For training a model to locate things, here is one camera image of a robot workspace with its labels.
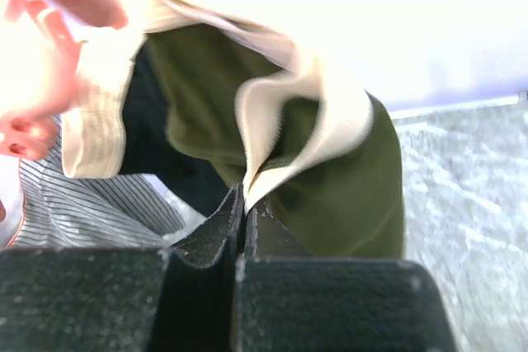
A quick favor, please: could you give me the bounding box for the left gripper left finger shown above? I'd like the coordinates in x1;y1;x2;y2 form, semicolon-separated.
1;187;243;351

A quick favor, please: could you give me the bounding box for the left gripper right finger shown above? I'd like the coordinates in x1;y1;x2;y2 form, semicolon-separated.
234;202;456;352

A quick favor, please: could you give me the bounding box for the olive green underwear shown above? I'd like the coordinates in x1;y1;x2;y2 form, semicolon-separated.
128;0;404;259

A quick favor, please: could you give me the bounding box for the black underwear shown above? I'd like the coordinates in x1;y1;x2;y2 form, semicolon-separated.
60;30;232;217

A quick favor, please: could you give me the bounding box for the pink round clip hanger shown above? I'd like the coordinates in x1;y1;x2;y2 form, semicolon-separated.
1;0;126;160

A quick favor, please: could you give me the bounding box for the grey striped hanging underwear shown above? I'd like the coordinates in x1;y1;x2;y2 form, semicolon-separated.
1;142;188;248

